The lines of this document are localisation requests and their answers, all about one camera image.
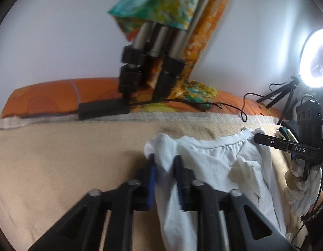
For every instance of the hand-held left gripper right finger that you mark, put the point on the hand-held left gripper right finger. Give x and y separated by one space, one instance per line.
178 180

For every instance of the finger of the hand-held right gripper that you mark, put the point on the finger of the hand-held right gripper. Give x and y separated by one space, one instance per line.
281 145

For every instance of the orange patterned mattress sheet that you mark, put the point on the orange patterned mattress sheet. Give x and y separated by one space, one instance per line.
46 96

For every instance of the person's right hand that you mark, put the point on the person's right hand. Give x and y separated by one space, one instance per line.
301 198

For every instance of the beige blanket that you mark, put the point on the beige blanket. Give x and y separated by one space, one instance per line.
59 157

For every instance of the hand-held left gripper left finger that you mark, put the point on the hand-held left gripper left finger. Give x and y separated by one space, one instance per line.
151 177

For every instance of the folded tripod with colourful cloth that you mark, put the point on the folded tripod with colourful cloth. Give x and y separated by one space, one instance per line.
211 23

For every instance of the dark green garment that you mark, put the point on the dark green garment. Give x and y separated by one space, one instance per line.
287 136

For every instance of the white t-shirt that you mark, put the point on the white t-shirt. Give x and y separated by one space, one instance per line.
216 162

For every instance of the person's right forearm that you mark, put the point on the person's right forearm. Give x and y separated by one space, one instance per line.
318 227

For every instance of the teal and yellow scarf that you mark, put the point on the teal and yellow scarf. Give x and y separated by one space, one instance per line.
156 2

